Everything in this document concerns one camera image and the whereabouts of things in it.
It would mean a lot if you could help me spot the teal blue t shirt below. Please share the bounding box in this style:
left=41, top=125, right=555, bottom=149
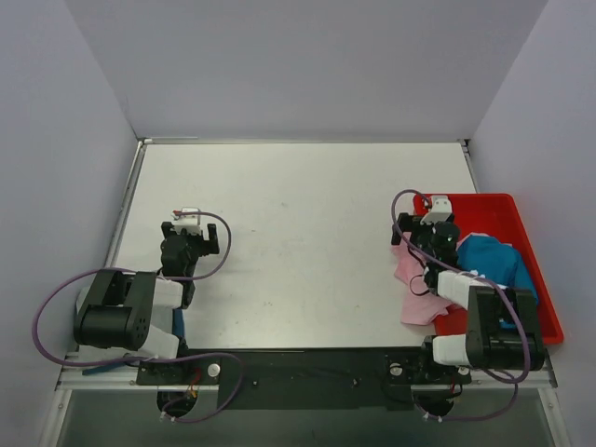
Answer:
left=457, top=233, right=539, bottom=305

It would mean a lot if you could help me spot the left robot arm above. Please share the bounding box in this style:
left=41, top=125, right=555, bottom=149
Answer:
left=74, top=216, right=220, bottom=384

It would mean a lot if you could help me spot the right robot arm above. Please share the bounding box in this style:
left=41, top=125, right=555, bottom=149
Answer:
left=391, top=212, right=546, bottom=381

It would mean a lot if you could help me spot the folded grey t shirt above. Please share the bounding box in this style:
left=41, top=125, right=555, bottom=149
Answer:
left=75, top=286, right=173, bottom=333

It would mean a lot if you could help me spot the pink t shirt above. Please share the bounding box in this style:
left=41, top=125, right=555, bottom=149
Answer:
left=392, top=243, right=451, bottom=326

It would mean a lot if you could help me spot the red plastic bin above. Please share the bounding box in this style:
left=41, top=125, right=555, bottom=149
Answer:
left=412, top=193, right=564, bottom=346

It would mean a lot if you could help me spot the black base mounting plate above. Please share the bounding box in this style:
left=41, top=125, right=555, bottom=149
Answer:
left=136, top=347, right=471, bottom=415

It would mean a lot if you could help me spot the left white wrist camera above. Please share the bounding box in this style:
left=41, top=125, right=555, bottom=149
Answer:
left=171, top=207, right=202, bottom=236

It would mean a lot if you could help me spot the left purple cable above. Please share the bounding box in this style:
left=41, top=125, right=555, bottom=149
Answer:
left=35, top=211, right=246, bottom=424

